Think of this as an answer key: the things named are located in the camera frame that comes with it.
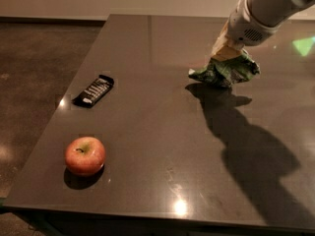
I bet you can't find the red apple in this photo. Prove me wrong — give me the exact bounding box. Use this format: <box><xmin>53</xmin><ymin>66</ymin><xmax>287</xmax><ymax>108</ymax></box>
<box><xmin>64</xmin><ymin>137</ymin><xmax>105</xmax><ymax>177</ymax></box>

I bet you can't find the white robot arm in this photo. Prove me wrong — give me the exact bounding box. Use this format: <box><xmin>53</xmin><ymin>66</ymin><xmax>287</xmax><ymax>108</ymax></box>
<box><xmin>211</xmin><ymin>0</ymin><xmax>315</xmax><ymax>61</ymax></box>

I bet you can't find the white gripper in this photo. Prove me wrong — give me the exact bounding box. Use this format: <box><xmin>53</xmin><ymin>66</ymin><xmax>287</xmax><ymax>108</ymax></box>
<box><xmin>211</xmin><ymin>0</ymin><xmax>287</xmax><ymax>61</ymax></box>

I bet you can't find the green jalapeno chip bag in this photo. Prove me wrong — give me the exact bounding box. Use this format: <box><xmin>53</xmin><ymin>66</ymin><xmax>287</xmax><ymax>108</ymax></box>
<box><xmin>188</xmin><ymin>50</ymin><xmax>261</xmax><ymax>89</ymax></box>

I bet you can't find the black candy bar wrapper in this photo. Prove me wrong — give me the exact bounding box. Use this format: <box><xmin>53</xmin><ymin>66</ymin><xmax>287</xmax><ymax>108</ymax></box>
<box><xmin>72</xmin><ymin>75</ymin><xmax>114</xmax><ymax>108</ymax></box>

